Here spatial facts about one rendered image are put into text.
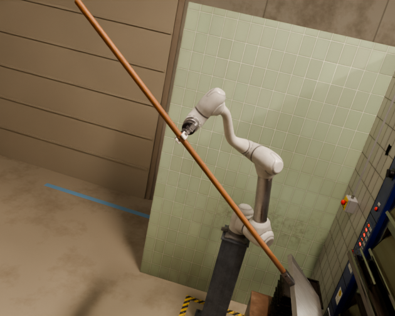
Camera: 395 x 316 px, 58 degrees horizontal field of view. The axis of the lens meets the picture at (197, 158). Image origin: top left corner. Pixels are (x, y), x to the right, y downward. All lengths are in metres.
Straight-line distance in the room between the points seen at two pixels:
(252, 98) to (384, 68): 0.98
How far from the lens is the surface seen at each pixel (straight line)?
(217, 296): 3.15
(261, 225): 2.59
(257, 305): 3.01
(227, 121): 2.15
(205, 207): 3.30
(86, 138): 5.18
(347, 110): 3.01
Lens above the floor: 2.53
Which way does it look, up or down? 21 degrees down
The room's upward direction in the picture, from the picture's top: 13 degrees clockwise
